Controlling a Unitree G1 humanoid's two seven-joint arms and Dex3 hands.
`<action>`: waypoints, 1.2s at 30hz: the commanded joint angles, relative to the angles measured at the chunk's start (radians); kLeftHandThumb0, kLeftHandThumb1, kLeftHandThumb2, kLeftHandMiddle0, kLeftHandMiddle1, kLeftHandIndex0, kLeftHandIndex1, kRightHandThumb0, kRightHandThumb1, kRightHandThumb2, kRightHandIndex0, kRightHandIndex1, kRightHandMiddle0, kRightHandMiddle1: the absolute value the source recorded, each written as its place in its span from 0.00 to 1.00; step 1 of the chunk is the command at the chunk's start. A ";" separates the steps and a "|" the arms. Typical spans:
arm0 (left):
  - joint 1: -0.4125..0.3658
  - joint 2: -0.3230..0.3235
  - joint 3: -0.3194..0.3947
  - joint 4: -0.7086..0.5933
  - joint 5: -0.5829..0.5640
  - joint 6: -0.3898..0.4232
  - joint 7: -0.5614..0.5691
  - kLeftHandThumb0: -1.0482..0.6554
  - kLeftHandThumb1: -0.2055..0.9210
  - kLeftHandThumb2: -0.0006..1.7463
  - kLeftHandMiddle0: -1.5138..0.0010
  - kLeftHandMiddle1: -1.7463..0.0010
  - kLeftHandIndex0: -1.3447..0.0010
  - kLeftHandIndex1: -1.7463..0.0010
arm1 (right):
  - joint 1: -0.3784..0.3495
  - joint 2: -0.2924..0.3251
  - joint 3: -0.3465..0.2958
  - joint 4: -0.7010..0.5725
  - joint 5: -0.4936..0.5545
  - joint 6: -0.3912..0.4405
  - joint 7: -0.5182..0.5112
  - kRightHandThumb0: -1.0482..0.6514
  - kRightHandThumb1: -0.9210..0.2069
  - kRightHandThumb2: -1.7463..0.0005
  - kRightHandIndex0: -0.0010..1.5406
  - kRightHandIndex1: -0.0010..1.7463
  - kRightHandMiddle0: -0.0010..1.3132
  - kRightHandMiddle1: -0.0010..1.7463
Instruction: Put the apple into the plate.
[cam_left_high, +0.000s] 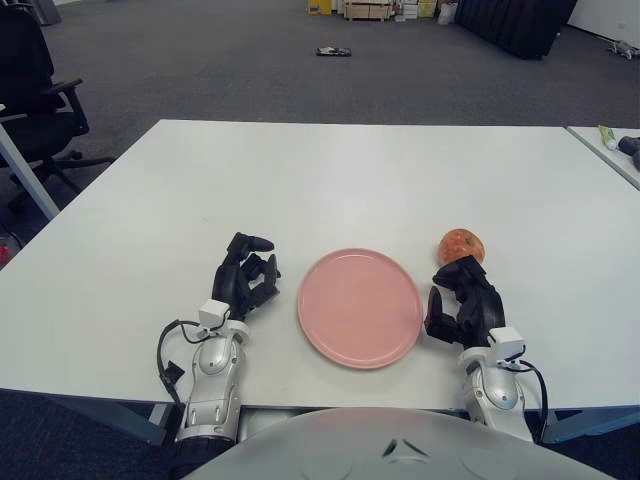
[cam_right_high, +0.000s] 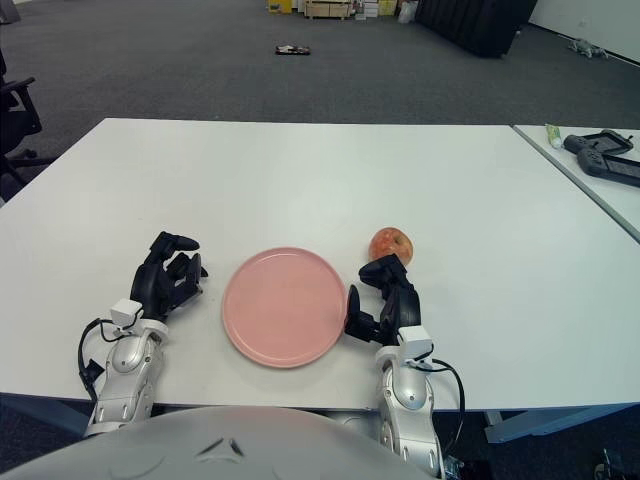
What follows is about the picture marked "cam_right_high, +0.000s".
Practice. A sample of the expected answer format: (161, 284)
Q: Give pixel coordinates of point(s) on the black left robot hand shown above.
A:
(150, 285)

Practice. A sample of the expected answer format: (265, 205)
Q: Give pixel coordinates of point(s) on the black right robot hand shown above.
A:
(405, 305)

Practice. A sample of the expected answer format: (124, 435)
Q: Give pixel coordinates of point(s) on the red apple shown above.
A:
(390, 242)

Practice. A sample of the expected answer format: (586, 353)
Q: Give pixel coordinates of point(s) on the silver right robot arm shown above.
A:
(407, 395)

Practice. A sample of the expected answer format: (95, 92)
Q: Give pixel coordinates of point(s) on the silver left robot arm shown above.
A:
(127, 365)

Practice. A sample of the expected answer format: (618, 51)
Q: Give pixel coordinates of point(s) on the pink round plate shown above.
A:
(285, 307)

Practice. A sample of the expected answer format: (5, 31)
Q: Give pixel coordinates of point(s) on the grey robot torso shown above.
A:
(200, 445)

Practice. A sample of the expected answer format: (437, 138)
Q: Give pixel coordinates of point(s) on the black office chair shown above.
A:
(15, 117)

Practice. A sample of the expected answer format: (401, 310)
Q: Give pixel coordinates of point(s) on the green white tube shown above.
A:
(554, 135)

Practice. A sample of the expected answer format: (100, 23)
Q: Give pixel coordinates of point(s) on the black flat tray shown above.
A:
(292, 50)

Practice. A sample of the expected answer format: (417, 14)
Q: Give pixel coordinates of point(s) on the black partition screen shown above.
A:
(475, 22)

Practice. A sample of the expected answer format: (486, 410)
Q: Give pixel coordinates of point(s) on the white plastic bag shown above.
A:
(407, 12)

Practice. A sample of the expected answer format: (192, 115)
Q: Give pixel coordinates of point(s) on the stacked cardboard boxes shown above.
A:
(377, 7)

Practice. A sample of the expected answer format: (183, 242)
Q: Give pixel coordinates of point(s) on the wooden pallet crate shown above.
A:
(330, 7)

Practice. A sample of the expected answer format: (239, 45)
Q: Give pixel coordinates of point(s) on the yellow cardboard box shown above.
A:
(279, 5)

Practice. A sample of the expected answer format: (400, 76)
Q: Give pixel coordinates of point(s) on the grey quadruped robot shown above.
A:
(587, 48)

